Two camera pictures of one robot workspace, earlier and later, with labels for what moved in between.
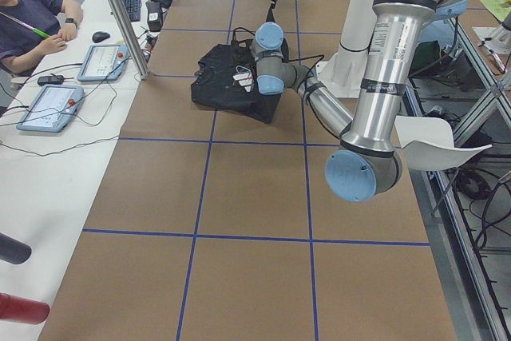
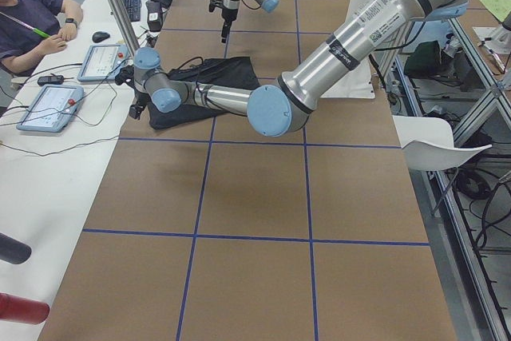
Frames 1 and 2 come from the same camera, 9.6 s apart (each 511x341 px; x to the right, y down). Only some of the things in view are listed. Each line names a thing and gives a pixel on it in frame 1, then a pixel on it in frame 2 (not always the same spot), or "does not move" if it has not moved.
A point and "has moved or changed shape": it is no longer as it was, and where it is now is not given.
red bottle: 21,310 does not move
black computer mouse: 100,36 does not move
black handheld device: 53,79 does not move
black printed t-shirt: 227,80 has moved or changed shape
